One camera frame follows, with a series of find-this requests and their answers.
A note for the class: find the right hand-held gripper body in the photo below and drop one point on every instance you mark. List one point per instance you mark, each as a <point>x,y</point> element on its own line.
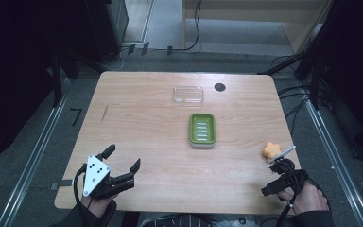
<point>291,178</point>

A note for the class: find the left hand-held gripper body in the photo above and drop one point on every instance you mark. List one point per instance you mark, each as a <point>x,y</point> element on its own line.
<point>96,176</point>

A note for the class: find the green soap dish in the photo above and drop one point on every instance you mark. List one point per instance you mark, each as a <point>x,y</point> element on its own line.
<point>202,130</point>

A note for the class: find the person's right hand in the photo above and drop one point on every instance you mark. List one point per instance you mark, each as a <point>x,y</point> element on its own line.
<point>310,198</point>

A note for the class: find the person's left hand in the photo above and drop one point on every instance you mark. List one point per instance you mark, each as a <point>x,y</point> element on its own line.
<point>99,205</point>

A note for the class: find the black hex key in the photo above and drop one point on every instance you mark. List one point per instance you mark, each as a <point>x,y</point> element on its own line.
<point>76,114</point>

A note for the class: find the striped dark shoe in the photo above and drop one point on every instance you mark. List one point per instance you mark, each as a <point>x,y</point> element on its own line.
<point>176,220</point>

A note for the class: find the clear plastic container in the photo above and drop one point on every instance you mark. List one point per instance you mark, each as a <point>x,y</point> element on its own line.
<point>187,95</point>

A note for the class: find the black round table grommet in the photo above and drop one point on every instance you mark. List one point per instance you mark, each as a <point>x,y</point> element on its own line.
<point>220,87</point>

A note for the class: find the black metal stand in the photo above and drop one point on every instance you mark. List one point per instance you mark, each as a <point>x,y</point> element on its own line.
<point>299,58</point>

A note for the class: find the black cabinet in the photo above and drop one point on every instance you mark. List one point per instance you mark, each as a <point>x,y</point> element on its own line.
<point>107,28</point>

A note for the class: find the light wooden furniture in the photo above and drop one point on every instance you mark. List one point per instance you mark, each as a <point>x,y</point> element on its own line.
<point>252,19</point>

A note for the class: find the grey metal table bracket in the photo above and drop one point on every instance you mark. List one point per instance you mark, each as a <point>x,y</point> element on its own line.
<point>61,184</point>

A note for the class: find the metal floor rail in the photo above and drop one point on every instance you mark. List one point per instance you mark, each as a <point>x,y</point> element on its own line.
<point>28,164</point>
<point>337,157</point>

